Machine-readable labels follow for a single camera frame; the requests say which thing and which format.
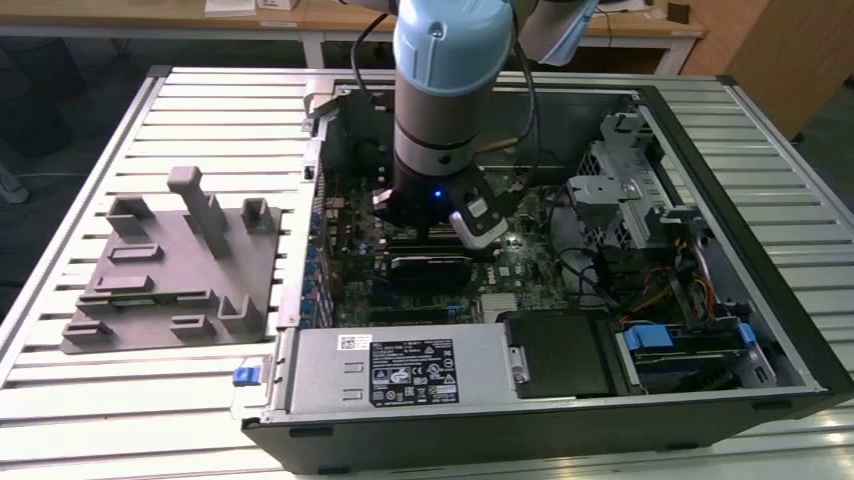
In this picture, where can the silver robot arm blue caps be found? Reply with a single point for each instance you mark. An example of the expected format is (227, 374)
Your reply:
(440, 100)

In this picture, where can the black RAM stick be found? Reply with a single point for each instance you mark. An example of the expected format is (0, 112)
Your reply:
(414, 249)

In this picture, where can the black graphics card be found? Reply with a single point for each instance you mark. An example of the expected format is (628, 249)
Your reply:
(427, 275)

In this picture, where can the green motherboard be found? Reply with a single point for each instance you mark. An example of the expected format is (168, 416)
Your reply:
(527, 260)

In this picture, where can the small silver heatsink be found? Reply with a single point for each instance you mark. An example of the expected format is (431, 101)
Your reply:
(500, 305)

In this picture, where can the silver metal drive cage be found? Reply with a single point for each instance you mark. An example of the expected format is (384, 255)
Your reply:
(600, 195)

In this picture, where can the silver power supply unit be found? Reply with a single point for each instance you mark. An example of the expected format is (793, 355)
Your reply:
(320, 370)

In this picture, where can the black plastic shroud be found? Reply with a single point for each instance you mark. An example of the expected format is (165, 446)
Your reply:
(560, 350)

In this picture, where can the grey parts rack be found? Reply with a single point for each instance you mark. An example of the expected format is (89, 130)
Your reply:
(167, 270)

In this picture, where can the blue case latch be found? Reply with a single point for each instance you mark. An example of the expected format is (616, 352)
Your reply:
(246, 376)

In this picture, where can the blue disk carrier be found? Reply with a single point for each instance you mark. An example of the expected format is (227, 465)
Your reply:
(647, 339)

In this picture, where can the small white box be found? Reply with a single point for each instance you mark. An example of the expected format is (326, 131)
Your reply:
(276, 3)

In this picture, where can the black open PC case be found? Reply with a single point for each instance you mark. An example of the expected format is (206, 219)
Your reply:
(467, 440)

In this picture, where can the white paper sheet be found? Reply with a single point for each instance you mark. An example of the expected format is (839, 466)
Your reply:
(230, 5)

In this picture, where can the wooden desk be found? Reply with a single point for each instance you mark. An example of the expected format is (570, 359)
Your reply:
(200, 20)

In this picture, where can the blue plastic clip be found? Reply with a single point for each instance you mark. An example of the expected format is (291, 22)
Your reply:
(746, 334)

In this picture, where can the small black box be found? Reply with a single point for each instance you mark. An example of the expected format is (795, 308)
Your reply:
(678, 12)

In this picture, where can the dark office chair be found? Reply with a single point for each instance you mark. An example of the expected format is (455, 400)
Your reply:
(40, 100)

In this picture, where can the grey chair base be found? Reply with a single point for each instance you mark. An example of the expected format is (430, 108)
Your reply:
(13, 187)

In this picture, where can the wooden cabinet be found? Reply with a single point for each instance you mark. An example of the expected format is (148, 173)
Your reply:
(787, 60)

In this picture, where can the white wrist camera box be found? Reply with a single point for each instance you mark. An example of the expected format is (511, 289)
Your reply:
(476, 225)

